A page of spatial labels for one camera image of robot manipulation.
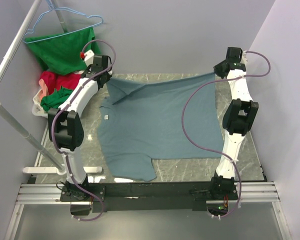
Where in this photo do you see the crumpled green t shirt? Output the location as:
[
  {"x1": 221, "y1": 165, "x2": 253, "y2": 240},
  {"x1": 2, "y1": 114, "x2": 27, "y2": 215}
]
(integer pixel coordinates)
[{"x1": 40, "y1": 86, "x2": 74, "y2": 113}]

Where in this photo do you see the white clothes rack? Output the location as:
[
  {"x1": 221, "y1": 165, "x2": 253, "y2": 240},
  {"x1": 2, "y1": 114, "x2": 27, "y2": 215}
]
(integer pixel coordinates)
[{"x1": 0, "y1": 0, "x2": 113, "y2": 176}]

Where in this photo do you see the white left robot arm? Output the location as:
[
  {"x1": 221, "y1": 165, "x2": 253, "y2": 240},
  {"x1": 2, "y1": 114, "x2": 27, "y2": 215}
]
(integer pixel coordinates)
[{"x1": 48, "y1": 50, "x2": 113, "y2": 201}]

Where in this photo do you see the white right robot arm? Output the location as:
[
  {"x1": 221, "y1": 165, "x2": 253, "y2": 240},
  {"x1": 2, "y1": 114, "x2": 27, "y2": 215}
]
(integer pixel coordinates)
[{"x1": 213, "y1": 47, "x2": 259, "y2": 180}]

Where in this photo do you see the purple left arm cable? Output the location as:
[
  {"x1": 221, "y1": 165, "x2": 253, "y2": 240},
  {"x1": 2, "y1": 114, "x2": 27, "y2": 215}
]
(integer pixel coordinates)
[{"x1": 51, "y1": 39, "x2": 117, "y2": 223}]

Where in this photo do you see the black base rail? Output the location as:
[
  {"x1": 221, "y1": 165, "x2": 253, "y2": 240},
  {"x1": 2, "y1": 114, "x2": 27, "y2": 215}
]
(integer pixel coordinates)
[{"x1": 14, "y1": 181, "x2": 281, "y2": 217}]

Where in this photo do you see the white plastic laundry basket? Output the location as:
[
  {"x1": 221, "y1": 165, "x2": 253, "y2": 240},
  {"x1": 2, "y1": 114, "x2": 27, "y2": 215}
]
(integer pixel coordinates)
[{"x1": 31, "y1": 90, "x2": 48, "y2": 119}]

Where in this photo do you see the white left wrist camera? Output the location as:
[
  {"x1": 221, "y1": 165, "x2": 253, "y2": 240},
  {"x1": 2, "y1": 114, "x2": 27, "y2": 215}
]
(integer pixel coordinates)
[{"x1": 80, "y1": 49, "x2": 95, "y2": 67}]

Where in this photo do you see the pink garment in basket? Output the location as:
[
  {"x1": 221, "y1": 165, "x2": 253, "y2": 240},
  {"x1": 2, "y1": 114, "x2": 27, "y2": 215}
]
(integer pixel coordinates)
[{"x1": 38, "y1": 78, "x2": 49, "y2": 100}]

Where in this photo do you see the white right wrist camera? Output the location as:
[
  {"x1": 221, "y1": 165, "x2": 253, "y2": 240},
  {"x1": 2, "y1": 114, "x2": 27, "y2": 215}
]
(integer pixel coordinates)
[{"x1": 240, "y1": 51, "x2": 248, "y2": 65}]

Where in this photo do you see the red t shirt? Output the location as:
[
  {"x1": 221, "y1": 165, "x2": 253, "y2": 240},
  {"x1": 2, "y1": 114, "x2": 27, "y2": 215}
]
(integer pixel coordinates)
[{"x1": 39, "y1": 71, "x2": 81, "y2": 95}]

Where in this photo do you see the hanging green t shirt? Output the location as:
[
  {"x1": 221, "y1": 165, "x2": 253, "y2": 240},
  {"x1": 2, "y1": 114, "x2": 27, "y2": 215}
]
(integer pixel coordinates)
[{"x1": 24, "y1": 27, "x2": 96, "y2": 76}]

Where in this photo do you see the grey-blue polo shirt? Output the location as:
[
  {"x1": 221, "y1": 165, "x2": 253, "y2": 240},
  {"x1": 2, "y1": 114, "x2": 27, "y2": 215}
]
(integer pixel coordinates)
[{"x1": 97, "y1": 73, "x2": 224, "y2": 182}]

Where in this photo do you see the light blue wire hanger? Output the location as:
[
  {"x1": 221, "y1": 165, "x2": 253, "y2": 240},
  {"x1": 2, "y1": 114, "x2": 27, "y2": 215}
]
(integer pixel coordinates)
[{"x1": 22, "y1": 0, "x2": 104, "y2": 45}]

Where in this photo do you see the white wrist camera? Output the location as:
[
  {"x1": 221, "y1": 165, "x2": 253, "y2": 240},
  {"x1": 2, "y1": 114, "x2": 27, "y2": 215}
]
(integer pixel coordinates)
[
  {"x1": 240, "y1": 51, "x2": 248, "y2": 65},
  {"x1": 80, "y1": 49, "x2": 95, "y2": 67}
]

